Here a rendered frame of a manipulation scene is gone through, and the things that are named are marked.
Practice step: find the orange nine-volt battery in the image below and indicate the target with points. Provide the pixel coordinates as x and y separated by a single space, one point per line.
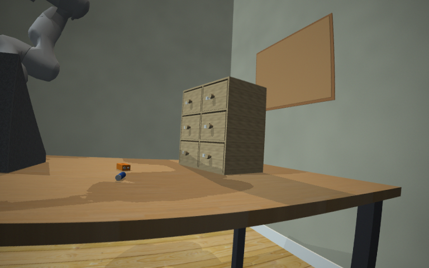
123 166

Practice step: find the blue aa battery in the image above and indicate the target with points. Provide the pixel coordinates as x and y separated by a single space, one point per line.
120 176

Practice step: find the small wooden chest of drawers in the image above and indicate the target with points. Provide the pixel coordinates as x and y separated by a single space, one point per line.
245 127

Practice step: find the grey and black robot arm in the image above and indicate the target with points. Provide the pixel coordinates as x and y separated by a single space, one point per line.
40 61

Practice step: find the light wooden drawer front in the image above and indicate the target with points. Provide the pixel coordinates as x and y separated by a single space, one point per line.
215 96
213 126
190 149
192 101
191 127
211 156

